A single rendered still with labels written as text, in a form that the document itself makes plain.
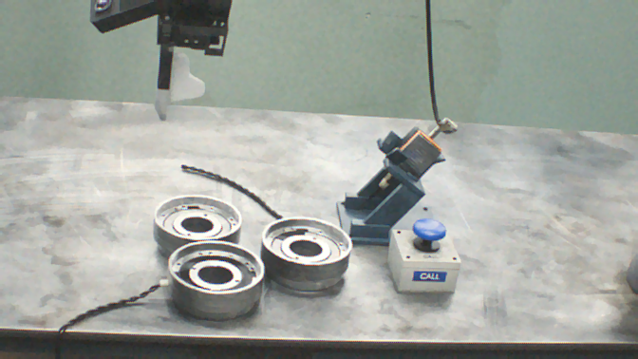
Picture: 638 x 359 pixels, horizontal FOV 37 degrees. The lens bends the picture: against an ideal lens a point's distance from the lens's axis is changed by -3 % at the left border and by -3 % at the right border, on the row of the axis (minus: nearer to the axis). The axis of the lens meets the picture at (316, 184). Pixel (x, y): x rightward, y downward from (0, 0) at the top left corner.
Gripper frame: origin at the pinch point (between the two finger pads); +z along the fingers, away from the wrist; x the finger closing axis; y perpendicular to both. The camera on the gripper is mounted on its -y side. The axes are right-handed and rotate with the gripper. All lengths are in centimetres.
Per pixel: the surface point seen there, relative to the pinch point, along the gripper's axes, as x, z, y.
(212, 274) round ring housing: -29.4, -1.9, 6.5
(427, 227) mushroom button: -24.7, -6.8, 30.9
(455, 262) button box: -28.6, -5.7, 34.1
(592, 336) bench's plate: -38, -7, 49
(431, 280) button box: -29.9, -3.4, 31.8
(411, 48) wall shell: 96, 104, 77
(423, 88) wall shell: 90, 114, 83
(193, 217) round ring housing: -19.5, 2.5, 4.8
